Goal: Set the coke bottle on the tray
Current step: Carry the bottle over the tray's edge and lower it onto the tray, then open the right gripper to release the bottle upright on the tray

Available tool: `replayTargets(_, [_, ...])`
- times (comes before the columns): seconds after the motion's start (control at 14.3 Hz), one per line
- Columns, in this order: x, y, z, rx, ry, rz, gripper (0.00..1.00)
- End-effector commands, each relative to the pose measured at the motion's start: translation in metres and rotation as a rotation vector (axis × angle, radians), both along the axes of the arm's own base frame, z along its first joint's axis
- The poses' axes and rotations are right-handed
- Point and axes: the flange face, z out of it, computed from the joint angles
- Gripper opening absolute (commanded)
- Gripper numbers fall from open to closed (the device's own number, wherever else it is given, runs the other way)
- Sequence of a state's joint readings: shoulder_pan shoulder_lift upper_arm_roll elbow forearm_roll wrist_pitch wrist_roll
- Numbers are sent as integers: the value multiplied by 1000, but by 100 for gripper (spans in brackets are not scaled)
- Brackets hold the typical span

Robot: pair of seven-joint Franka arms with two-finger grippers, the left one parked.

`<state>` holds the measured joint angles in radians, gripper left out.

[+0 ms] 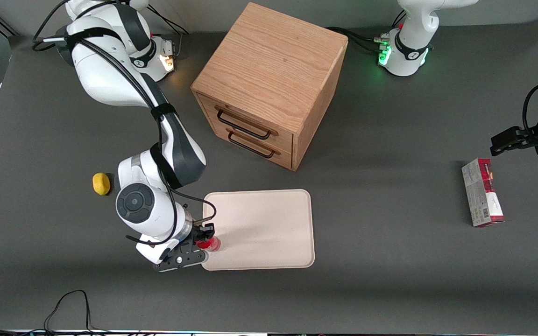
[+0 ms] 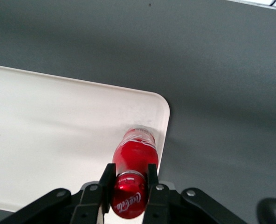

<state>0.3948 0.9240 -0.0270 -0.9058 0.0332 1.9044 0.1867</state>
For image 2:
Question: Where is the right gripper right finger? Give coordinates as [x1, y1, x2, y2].
[142, 164, 248, 224]

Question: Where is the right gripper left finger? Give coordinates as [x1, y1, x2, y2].
[0, 163, 117, 224]

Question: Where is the red coke bottle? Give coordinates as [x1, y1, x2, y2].
[110, 125, 159, 220]

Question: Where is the cream plastic tray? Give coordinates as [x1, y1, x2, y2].
[0, 63, 171, 213]

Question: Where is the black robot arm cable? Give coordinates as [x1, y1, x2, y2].
[256, 197, 276, 224]

